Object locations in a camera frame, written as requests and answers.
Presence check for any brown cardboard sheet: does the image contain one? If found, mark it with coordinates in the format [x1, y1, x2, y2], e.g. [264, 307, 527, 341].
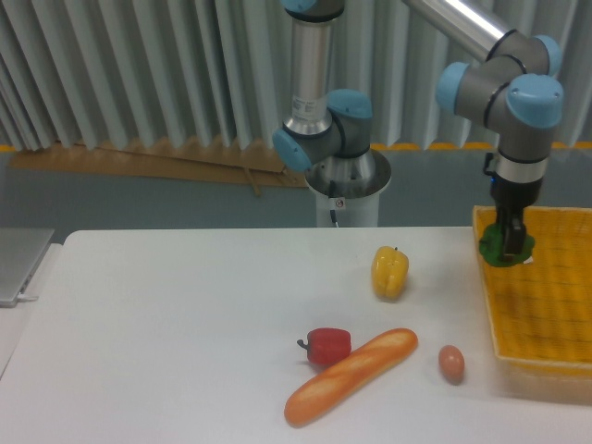
[9, 136, 306, 196]

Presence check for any brown egg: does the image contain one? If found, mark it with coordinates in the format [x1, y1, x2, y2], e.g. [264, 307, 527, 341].
[438, 345, 465, 385]

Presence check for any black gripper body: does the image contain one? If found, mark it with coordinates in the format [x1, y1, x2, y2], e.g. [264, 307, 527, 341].
[490, 177, 543, 226]

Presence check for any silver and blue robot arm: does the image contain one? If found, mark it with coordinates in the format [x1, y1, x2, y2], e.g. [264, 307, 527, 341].
[272, 1, 563, 266]

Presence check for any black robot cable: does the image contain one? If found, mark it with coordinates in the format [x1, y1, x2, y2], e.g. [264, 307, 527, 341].
[327, 180, 342, 228]

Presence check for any red bell pepper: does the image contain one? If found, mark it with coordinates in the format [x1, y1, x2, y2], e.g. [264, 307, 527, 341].
[297, 327, 352, 366]

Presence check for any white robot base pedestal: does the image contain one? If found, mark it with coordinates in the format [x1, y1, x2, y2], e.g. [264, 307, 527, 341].
[305, 150, 391, 228]

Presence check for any grey laptop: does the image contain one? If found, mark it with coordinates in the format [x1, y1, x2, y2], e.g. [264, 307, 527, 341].
[1, 228, 55, 308]

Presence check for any yellow bell pepper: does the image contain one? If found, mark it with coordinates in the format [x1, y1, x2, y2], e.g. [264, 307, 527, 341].
[371, 246, 409, 301]

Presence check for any green bell pepper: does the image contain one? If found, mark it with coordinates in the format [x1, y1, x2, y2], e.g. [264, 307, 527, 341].
[478, 224, 536, 267]

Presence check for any baguette bread loaf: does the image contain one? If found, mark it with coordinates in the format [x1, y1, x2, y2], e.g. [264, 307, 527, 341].
[284, 328, 419, 427]

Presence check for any yellow woven basket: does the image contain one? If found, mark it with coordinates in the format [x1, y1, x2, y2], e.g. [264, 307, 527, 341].
[477, 206, 591, 376]

